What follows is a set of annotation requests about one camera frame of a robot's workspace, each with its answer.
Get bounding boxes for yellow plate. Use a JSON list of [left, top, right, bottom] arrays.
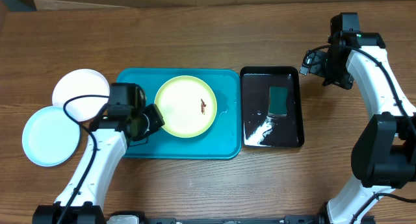
[[154, 75, 217, 138]]

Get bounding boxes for green yellow sponge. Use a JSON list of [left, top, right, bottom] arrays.
[[268, 86, 289, 116]]

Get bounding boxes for pink plate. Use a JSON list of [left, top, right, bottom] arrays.
[[52, 69, 110, 122]]

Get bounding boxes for light blue plate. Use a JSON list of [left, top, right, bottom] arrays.
[[21, 106, 81, 167]]

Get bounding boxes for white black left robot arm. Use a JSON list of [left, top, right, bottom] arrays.
[[32, 104, 164, 224]]

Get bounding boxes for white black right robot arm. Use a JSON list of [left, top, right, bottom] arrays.
[[300, 31, 415, 223]]

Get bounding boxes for teal plastic tray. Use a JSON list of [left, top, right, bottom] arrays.
[[116, 68, 242, 160]]

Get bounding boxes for black plastic tray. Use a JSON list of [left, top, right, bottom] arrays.
[[240, 66, 305, 148]]

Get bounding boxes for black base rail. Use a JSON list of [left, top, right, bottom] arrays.
[[106, 211, 326, 224]]

